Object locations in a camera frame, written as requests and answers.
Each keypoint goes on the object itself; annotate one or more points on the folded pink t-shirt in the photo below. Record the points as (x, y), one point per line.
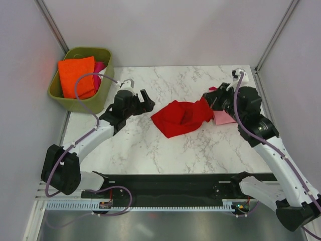
(222, 118)

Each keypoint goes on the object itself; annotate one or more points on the aluminium rail right of table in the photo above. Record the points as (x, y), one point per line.
(265, 105)

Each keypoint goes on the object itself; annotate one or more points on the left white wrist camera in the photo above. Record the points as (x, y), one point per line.
(126, 85)

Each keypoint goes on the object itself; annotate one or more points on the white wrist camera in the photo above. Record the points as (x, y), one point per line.
(126, 85)
(238, 74)

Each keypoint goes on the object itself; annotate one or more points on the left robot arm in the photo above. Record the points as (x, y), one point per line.
(61, 168)

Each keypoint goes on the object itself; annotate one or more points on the left aluminium frame post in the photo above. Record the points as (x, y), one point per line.
(52, 24)

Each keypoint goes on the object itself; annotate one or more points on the right aluminium frame post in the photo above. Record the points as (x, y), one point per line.
(277, 33)

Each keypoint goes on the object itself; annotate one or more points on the aluminium rail front crossbar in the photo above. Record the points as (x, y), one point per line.
(216, 187)

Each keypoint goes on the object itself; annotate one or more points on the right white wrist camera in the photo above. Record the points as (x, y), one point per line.
(238, 74)

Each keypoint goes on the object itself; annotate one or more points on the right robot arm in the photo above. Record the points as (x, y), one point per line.
(295, 202)

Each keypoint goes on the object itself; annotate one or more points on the aluminium frame post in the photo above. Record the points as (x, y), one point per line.
(52, 24)
(277, 33)

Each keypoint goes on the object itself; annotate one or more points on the white garment in bin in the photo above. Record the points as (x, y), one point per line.
(101, 74)

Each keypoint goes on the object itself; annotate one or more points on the red t-shirt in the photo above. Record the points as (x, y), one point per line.
(180, 117)

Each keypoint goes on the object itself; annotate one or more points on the grey slotted cable duct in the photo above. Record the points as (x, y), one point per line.
(95, 205)

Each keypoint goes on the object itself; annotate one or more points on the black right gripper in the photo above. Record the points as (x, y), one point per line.
(213, 98)

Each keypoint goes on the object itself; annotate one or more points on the orange t-shirt in bin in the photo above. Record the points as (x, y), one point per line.
(70, 70)

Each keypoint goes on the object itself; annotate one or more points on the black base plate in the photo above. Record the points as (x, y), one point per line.
(165, 190)

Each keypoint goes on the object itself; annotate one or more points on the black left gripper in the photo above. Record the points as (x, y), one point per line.
(147, 106)

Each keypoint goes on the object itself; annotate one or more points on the magenta t-shirt in bin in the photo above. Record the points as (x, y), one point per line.
(100, 67)

